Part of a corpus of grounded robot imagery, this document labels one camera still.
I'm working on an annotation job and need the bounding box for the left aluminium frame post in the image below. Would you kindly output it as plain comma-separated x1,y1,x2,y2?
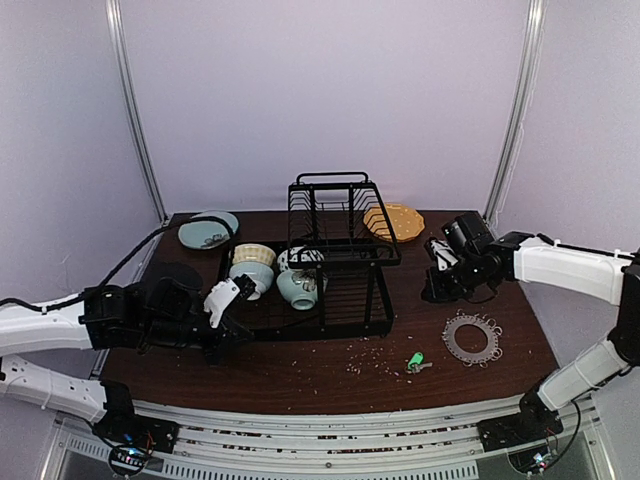
105,0,168,224

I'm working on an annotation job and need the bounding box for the light blue ceramic plate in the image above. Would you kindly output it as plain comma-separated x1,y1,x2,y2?
178,210,239,250

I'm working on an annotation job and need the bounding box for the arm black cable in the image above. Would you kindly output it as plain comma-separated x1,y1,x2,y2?
534,232,636,261
0,214,236,314

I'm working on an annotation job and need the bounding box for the green floral bowl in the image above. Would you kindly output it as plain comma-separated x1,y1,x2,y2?
276,270,328,311

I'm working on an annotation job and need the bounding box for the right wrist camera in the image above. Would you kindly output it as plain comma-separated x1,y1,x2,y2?
425,237,459,271

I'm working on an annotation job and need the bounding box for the light blue striped bowl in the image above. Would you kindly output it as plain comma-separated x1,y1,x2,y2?
229,261,274,301

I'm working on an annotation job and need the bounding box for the metal keyring disc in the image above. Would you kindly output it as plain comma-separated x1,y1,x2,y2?
441,310,503,368

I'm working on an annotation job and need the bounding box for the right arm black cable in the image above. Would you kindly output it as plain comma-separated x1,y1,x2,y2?
534,232,636,261

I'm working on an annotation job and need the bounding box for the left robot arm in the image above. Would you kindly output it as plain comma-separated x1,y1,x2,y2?
1,275,256,444

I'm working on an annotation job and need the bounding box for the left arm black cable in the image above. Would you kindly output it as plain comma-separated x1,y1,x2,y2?
0,214,236,314

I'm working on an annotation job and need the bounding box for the yellow checked bowl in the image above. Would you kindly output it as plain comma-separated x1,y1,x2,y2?
232,243,276,267

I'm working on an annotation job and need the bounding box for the white black dotted bowl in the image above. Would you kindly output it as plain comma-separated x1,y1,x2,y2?
277,246,324,272

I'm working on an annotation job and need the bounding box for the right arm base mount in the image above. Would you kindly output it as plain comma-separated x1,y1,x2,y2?
477,413,564,452

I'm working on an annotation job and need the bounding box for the black wire dish rack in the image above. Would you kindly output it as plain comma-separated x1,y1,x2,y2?
225,171,401,342

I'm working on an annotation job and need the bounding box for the aluminium front rail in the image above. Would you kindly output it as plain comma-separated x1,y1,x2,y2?
47,392,619,480

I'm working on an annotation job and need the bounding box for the yellow dotted plate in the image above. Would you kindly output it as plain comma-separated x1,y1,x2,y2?
363,203,425,243

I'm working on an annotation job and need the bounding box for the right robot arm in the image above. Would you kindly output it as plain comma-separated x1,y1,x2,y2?
422,212,639,442

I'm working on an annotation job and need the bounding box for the right aluminium frame post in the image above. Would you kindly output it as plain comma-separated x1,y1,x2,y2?
484,0,547,230

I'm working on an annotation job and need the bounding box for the aluminium frame post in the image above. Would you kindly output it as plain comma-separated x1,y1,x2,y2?
105,0,168,224
484,0,547,230

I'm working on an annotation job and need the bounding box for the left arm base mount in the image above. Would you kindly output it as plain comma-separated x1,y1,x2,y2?
91,413,179,453

